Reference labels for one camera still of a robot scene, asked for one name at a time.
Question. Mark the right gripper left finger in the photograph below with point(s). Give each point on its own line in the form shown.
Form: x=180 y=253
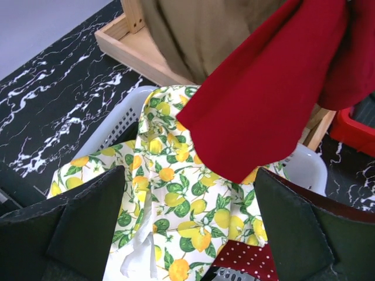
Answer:
x=66 y=237

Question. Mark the red plastic bin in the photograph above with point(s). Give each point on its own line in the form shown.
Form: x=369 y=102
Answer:
x=352 y=133

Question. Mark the khaki skirt white lining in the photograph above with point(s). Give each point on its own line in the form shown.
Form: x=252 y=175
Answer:
x=194 y=37

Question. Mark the lemon print skirt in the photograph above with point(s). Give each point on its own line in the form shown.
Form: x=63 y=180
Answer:
x=176 y=214

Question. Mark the plain red skirt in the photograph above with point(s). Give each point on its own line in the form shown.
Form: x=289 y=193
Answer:
x=251 y=111

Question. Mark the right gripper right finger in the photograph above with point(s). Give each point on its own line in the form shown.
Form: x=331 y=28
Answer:
x=311 y=236

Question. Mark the red polka dot skirt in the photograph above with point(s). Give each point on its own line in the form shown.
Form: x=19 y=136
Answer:
x=255 y=260

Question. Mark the dark grey striped shirt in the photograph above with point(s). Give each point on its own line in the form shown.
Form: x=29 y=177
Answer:
x=364 y=111

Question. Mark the white plastic mesh basket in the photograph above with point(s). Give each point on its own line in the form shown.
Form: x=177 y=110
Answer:
x=304 y=167

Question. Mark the wooden clothes rack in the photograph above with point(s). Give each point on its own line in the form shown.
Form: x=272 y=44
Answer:
x=127 y=40

